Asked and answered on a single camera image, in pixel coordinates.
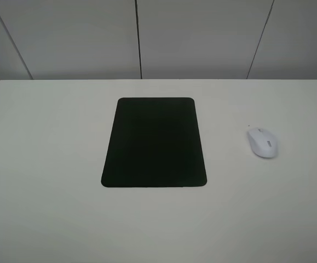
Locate white wireless computer mouse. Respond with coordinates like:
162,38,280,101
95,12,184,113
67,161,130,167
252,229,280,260
246,128,278,158

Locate black rectangular mouse pad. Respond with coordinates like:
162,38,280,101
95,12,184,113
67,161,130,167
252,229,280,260
101,98,207,188

